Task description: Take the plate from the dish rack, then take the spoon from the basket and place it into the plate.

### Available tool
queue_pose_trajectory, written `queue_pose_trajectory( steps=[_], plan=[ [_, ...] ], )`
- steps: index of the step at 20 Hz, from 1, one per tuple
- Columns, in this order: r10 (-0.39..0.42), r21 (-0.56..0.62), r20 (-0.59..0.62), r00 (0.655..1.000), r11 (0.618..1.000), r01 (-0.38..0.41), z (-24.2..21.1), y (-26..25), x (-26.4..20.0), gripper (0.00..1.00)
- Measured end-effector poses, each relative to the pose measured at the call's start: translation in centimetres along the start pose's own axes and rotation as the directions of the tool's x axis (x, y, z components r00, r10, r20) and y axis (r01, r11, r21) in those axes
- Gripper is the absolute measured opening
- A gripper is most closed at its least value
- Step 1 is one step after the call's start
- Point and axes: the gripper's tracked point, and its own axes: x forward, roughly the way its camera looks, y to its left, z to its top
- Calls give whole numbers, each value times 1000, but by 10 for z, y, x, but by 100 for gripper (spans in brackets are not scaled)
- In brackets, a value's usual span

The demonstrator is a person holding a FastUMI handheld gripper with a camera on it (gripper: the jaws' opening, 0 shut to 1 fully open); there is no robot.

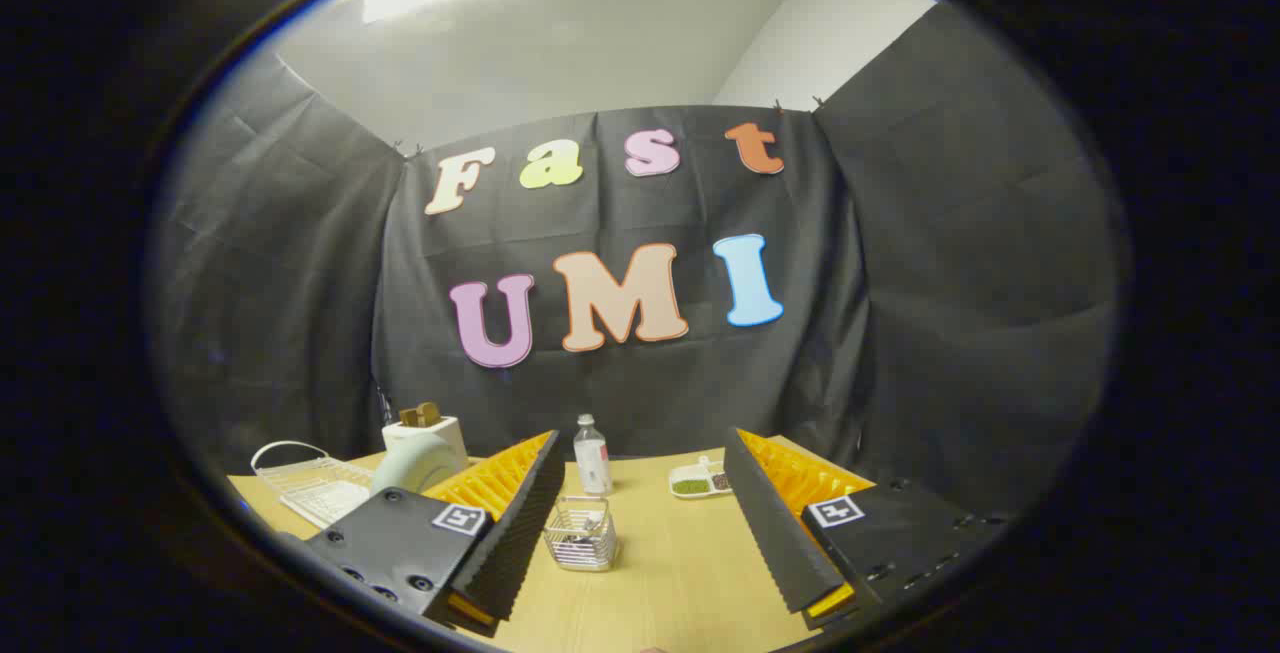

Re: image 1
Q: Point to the clear plastic bottle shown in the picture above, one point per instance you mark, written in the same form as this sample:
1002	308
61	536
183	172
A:
592	458

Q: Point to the white divided dish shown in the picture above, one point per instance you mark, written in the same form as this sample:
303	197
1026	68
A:
697	481

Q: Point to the black backdrop cloth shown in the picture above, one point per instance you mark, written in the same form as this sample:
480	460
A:
640	333

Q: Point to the white toaster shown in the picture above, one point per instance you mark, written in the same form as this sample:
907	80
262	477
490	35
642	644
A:
432	431

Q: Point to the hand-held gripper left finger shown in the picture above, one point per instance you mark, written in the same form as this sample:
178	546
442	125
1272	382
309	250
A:
520	533

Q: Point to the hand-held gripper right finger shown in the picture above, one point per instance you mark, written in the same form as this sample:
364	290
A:
775	528

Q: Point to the pale green plate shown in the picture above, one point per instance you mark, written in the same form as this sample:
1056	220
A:
412	463

